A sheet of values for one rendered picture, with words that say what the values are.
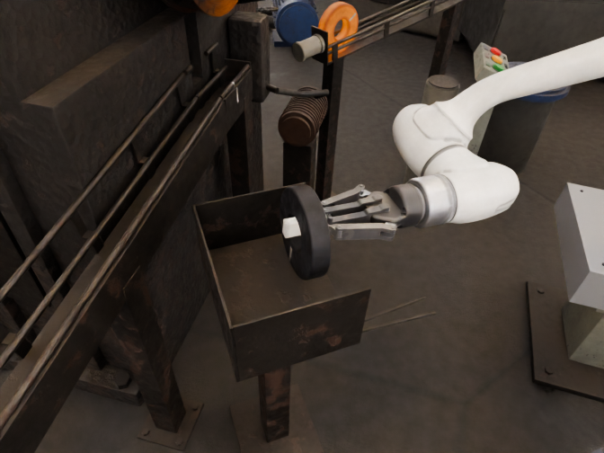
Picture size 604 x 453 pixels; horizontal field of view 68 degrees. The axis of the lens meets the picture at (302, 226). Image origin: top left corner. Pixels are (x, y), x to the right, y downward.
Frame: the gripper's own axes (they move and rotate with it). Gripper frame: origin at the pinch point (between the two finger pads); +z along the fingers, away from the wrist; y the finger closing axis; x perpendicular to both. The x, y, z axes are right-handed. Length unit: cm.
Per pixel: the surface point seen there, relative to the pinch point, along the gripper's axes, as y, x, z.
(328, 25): 83, 3, -40
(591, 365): -15, -65, -92
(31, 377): -8.0, -11.0, 41.9
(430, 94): 75, -20, -79
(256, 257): 6.4, -12.1, 6.0
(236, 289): 0.6, -12.8, 11.3
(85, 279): 11.3, -13.8, 35.4
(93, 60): 37.9, 13.6, 27.6
